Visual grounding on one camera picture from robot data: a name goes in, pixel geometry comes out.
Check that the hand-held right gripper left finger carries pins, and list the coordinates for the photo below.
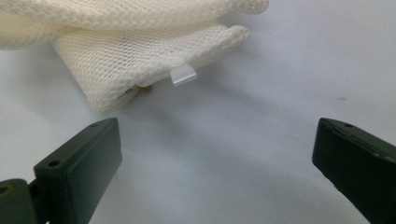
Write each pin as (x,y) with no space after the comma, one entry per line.
(84,165)

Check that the white mesh laundry bag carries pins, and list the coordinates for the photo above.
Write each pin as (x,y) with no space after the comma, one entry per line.
(130,59)

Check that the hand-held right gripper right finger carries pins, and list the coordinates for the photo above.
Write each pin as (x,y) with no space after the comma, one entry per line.
(358,161)

